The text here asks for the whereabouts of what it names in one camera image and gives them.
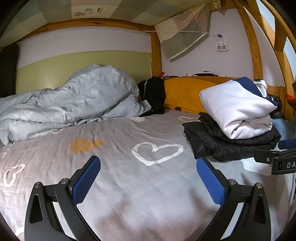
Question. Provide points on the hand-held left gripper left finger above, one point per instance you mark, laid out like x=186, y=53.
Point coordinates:
x=86, y=180

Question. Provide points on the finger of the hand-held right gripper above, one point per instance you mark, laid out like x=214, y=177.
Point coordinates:
x=288, y=144
x=266, y=156

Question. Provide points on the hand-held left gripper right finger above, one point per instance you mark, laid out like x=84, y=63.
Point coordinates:
x=210, y=180

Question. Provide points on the white and navy varsity jacket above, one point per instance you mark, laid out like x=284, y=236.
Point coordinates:
x=238, y=109

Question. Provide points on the light blue denim cloth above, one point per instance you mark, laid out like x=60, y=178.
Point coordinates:
x=285, y=129

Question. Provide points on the black puffer jacket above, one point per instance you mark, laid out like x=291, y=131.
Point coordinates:
x=215, y=141

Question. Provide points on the grey duvet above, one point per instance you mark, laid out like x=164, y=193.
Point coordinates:
x=81, y=99

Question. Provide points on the yellow cushion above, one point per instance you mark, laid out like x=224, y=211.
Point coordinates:
x=182, y=92

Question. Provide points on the black remote control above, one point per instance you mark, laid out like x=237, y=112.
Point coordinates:
x=205, y=74

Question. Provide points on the black garment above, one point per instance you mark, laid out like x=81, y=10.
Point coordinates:
x=155, y=95

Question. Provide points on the small red object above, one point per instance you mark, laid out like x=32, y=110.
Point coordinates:
x=163, y=74

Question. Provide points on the patchwork curtain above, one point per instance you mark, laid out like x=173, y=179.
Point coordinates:
x=182, y=34

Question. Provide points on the checked canopy cloth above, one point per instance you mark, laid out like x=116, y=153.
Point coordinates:
x=69, y=11

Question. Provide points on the white wall socket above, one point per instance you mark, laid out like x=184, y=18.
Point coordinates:
x=222, y=46

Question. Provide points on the wooden bed frame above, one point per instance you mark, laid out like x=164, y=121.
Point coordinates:
x=155, y=53

